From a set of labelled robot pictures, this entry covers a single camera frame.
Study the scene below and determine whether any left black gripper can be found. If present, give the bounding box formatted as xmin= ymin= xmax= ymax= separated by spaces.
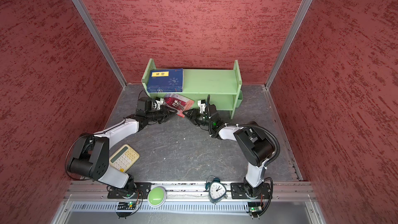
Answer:
xmin=147 ymin=105 xmax=178 ymax=123

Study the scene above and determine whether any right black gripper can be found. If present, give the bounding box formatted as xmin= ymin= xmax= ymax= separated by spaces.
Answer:
xmin=183 ymin=108 xmax=214 ymax=127

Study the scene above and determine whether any red magazine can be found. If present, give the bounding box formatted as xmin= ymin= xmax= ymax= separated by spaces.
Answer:
xmin=163 ymin=93 xmax=194 ymax=118

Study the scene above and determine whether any blue book Yijing yellow label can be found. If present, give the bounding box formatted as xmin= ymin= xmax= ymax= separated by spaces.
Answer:
xmin=147 ymin=68 xmax=184 ymax=93

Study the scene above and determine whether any green wooden two-tier shelf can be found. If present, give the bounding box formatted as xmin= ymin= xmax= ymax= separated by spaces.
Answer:
xmin=142 ymin=59 xmax=243 ymax=119

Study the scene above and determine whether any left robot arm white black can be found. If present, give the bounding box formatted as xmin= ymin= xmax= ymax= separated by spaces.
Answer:
xmin=65 ymin=97 xmax=177 ymax=194

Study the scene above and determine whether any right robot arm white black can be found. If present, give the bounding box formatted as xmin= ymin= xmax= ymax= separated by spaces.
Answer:
xmin=182 ymin=105 xmax=280 ymax=198

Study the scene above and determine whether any cream yellow calculator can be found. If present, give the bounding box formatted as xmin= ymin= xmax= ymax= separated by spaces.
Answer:
xmin=109 ymin=144 xmax=140 ymax=173

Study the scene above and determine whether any teal triangular alarm clock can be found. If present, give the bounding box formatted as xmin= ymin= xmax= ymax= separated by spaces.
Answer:
xmin=205 ymin=176 xmax=228 ymax=204

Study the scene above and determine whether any green round push button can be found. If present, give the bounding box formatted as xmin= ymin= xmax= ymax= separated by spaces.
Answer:
xmin=147 ymin=186 xmax=167 ymax=208

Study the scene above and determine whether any left small circuit board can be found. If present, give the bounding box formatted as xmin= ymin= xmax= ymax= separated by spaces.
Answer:
xmin=116 ymin=202 xmax=136 ymax=218

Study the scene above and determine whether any small circuit board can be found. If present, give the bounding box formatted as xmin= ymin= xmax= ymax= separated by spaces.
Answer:
xmin=116 ymin=202 xmax=136 ymax=218
xmin=247 ymin=202 xmax=264 ymax=218

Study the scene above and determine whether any right small circuit board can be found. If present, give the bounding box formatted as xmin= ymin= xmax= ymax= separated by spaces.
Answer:
xmin=247 ymin=202 xmax=264 ymax=218

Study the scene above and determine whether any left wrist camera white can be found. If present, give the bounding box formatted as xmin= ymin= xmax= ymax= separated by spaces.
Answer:
xmin=153 ymin=97 xmax=164 ymax=110

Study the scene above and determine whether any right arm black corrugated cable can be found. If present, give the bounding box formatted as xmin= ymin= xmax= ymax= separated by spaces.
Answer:
xmin=206 ymin=94 xmax=281 ymax=217

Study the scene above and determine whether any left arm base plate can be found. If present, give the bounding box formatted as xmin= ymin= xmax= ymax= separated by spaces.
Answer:
xmin=107 ymin=182 xmax=152 ymax=199

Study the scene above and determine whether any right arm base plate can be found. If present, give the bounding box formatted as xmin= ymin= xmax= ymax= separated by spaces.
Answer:
xmin=230 ymin=183 xmax=271 ymax=200

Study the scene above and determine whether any aluminium front rail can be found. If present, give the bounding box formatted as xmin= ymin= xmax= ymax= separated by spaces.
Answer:
xmin=62 ymin=181 xmax=318 ymax=202

